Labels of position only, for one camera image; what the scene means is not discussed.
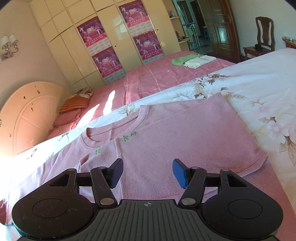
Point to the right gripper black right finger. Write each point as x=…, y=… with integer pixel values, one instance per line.
x=192, y=180

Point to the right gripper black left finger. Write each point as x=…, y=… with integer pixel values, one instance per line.
x=104, y=179

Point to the pink knit sweater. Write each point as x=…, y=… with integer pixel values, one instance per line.
x=205, y=133

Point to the pink pillow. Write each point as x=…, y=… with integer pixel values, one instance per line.
x=67, y=118

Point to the orange striped pillow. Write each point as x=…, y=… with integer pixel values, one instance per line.
x=74, y=103

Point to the cream curved headboard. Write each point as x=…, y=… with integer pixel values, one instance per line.
x=28, y=115

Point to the pink checked bedspread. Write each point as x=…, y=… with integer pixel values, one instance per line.
x=141, y=82

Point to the lower left purple poster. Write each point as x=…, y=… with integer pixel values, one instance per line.
x=109, y=65

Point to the purple poster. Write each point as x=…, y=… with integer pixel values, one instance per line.
x=136, y=17
x=94, y=36
x=109, y=65
x=148, y=46

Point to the white floral bed sheet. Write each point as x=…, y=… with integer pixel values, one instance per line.
x=261, y=90

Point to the white folded cloth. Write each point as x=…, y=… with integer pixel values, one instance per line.
x=199, y=61

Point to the green folded cloth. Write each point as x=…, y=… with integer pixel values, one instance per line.
x=182, y=60

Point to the cream wardrobe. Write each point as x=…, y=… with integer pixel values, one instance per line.
x=58, y=21

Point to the lower right purple poster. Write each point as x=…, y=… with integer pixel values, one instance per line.
x=148, y=46

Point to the dark wooden door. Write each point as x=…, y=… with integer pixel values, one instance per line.
x=222, y=29

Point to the upper left purple poster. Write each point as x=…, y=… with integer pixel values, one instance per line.
x=94, y=36

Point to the upper right purple poster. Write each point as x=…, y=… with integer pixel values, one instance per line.
x=136, y=17

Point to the wooden side cabinet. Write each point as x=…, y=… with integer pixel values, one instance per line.
x=289, y=42

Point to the dark wooden chair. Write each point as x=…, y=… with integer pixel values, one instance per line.
x=265, y=38

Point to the wall lamp fixture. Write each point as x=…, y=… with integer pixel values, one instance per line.
x=9, y=46

